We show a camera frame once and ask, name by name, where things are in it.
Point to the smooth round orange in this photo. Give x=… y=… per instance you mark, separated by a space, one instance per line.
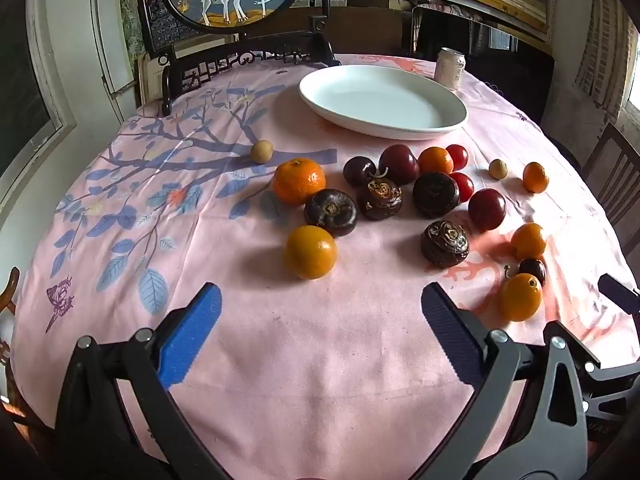
x=310 y=251

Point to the large mandarin orange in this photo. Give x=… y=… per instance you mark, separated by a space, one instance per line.
x=299 y=181

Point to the black flat screen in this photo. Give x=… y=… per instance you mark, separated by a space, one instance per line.
x=500 y=60

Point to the tiny dark plum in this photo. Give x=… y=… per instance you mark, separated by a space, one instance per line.
x=532 y=270

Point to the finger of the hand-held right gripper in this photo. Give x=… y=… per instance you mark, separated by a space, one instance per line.
x=582 y=352
x=620 y=292

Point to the white window frame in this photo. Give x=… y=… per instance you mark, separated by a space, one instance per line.
x=47 y=125

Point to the white oval plate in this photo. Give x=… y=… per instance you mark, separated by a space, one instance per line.
x=380 y=100

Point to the small mandarin orange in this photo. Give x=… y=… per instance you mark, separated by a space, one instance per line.
x=435 y=160

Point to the dark wooden slatted chair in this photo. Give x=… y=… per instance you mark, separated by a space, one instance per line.
x=617 y=170

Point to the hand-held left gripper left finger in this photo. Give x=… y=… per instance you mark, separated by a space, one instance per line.
x=192 y=330

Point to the pink folded cloth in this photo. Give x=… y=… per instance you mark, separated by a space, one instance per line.
x=442 y=9

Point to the bright window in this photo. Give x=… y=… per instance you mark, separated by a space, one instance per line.
x=631 y=85

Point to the pink printed tablecloth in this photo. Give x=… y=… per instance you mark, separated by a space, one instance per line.
x=325 y=360

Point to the pale drink can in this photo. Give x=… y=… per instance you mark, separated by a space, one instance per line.
x=449 y=70

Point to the carved brown wooden chair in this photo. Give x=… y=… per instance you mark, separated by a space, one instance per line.
x=9 y=292

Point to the black round stool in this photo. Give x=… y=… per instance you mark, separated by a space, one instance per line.
x=565 y=155

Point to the dark water chestnut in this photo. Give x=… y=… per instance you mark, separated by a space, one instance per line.
x=444 y=243
x=378 y=199
x=435 y=194
x=330 y=212

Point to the red cherry tomato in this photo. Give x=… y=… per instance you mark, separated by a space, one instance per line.
x=457 y=156
x=463 y=186

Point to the tan longan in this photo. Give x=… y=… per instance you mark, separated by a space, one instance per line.
x=498 y=168
x=261 y=151

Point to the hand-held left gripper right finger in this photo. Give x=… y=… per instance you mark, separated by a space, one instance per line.
x=447 y=330

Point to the wooden wall shelf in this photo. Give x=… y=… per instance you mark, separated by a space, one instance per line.
x=500 y=15

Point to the brown wooden cabinet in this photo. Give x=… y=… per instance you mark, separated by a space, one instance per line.
x=370 y=25

